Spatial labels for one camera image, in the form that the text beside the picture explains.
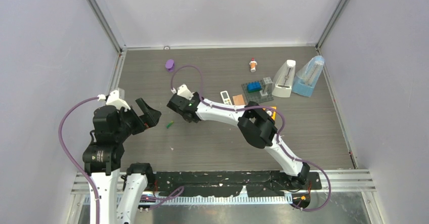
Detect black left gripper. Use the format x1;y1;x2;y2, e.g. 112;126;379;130
115;97;160;140

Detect green battery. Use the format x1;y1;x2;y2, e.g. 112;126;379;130
166;121;174;128

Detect slim white remote control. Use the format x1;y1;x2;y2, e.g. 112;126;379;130
220;91;233;105

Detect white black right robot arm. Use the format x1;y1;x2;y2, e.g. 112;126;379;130
167;92;310;189

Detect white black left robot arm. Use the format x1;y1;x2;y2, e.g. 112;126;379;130
82;98;161;223

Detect purple plastic cap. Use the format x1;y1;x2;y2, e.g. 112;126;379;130
165;59;175;72

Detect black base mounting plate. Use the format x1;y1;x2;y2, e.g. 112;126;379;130
145;170;322;197

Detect brown cork square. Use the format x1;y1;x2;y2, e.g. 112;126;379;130
233;95;246;106

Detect blue building brick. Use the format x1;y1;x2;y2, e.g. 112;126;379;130
246;81;262;93

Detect grey building block baseplate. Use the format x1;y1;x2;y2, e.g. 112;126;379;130
241;82;274;104

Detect small orange white bottle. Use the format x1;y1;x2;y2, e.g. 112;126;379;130
249;58;258;72

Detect yellow triangular wooden piece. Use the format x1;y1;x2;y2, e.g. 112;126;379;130
264;106;277;120

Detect white metronome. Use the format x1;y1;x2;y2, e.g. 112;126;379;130
272;60;296;98

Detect light blue metronome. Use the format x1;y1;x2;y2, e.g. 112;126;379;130
292;56;325;97

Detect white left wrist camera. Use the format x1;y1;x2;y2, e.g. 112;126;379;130
97;88;131;112

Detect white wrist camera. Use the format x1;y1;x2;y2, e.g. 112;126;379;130
97;88;131;112
171;84;193;100

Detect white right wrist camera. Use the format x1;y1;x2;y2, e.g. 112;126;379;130
171;84;193;100

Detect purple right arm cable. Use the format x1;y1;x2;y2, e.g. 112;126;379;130
170;65;332;212

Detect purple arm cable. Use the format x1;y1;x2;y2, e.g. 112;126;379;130
170;65;332;212
58;96;101;224

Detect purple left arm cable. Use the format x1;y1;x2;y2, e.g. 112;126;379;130
58;96;101;224

